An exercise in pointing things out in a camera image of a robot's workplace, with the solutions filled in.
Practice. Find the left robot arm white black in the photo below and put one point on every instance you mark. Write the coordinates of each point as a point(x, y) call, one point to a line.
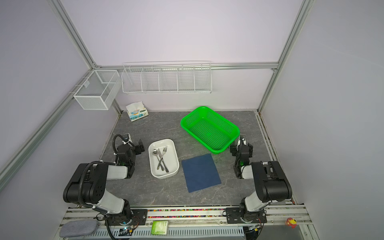
point(87, 186)

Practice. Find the white wire shelf rack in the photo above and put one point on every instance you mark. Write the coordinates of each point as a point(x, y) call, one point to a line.
point(167, 77)

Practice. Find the blue paper napkin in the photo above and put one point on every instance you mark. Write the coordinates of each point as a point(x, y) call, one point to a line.
point(200, 173)

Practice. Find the white mesh box basket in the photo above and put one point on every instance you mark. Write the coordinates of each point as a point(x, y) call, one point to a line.
point(99, 90)

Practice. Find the grey cloth pad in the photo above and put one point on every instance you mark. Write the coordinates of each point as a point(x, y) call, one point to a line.
point(78, 228)

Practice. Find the green plastic basket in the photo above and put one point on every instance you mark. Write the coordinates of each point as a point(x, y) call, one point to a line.
point(209, 128)

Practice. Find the green small box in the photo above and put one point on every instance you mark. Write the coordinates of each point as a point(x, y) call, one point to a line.
point(159, 228)

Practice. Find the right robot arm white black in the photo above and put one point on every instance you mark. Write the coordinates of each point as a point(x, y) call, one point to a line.
point(271, 186)

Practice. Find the silver knife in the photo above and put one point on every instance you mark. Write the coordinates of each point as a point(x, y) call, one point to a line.
point(161, 155)

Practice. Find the tissue pack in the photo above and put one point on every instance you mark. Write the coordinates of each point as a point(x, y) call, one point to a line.
point(136, 111)

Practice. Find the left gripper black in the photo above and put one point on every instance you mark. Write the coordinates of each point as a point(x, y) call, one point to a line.
point(139, 147)

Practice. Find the white rectangular dish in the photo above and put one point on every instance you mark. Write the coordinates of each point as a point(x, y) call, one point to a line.
point(170, 158)

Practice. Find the silver fork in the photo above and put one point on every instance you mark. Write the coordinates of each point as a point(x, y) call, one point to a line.
point(161, 153)

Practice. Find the red yellow toy figure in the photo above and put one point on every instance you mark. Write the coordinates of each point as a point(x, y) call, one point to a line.
point(290, 222)

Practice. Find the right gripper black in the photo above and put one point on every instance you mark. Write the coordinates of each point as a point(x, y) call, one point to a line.
point(241, 148)

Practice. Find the silver spoon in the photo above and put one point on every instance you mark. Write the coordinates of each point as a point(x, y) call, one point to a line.
point(155, 153)

